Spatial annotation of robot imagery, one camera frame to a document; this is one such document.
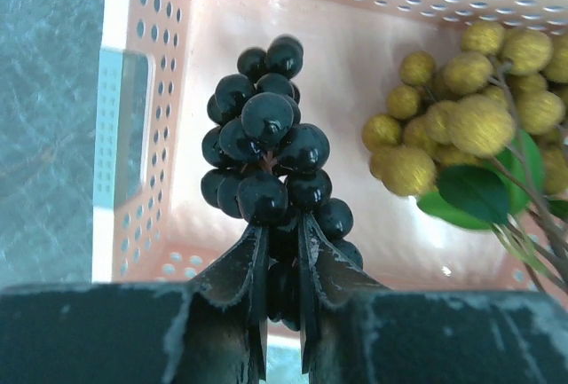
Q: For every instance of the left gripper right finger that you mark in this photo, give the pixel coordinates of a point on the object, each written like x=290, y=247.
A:
x=329, y=284

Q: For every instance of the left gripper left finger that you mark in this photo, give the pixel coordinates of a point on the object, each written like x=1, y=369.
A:
x=227, y=321

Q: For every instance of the dark grape bunch toy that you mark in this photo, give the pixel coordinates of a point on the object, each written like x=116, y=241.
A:
x=267, y=166

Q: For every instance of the green longan bunch toy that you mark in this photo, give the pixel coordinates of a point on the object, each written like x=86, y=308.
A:
x=480, y=142

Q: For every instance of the pink plastic basket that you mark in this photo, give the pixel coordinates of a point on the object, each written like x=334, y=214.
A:
x=160, y=61

